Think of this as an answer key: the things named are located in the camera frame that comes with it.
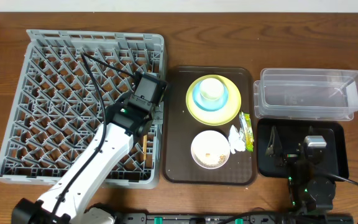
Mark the yellow-green plate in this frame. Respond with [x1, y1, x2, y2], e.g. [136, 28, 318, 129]
[185, 75, 241, 126]

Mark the white upturned cup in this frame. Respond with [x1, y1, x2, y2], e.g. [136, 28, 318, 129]
[200, 78, 224, 100]

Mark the crumpled white tissue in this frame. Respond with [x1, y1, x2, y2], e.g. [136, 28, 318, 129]
[228, 125, 246, 154]

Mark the grey plastic dish rack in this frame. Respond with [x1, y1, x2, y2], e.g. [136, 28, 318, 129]
[0, 30, 167, 185]

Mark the wooden chopstick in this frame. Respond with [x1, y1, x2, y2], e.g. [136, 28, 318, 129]
[142, 134, 147, 162]

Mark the clear plastic bin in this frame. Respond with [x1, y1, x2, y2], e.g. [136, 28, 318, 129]
[254, 68, 358, 121]

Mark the black plastic waste tray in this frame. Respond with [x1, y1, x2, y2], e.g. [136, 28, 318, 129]
[255, 118, 349, 178]

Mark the green snack wrapper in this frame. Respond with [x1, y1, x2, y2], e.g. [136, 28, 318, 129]
[239, 111, 254, 152]

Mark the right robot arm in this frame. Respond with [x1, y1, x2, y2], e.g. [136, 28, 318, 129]
[265, 126, 336, 214]

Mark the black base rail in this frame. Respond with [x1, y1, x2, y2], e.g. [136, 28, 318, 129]
[115, 213, 354, 224]

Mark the brown plastic serving tray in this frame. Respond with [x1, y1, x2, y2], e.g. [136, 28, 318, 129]
[162, 67, 257, 186]

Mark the white bowl with food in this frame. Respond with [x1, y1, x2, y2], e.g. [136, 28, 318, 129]
[191, 130, 231, 169]

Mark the light blue saucer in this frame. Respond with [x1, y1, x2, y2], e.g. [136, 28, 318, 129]
[192, 81, 228, 111]

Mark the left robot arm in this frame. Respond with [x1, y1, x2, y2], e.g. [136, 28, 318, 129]
[11, 93, 162, 223]

